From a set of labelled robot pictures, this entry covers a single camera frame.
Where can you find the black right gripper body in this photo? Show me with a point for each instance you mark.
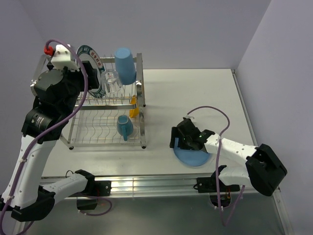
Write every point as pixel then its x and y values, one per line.
pixel 184 142

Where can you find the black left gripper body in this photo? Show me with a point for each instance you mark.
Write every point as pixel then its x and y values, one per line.
pixel 76 82

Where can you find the blue plate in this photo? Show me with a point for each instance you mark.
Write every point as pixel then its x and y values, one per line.
pixel 190 157

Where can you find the white plate green rim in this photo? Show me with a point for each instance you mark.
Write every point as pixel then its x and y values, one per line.
pixel 87 53

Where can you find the clear drinking glass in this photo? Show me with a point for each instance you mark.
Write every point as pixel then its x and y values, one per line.
pixel 111 82

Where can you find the blue mug white inside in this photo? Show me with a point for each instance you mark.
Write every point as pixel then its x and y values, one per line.
pixel 124 126

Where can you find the tall blue plastic cup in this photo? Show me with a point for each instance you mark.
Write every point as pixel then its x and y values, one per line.
pixel 124 65

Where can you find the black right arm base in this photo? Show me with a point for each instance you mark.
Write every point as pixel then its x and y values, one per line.
pixel 208 185

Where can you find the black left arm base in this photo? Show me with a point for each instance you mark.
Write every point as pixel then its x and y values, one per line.
pixel 96 199

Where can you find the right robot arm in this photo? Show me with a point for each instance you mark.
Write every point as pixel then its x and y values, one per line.
pixel 258 166

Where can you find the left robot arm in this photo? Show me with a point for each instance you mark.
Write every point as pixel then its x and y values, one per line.
pixel 36 122

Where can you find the stainless steel dish rack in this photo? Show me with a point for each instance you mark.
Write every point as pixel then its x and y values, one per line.
pixel 95 125

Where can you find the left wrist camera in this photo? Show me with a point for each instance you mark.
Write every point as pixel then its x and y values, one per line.
pixel 61 57

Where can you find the aluminium mounting rail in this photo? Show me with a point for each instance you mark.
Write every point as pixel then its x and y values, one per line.
pixel 146 186

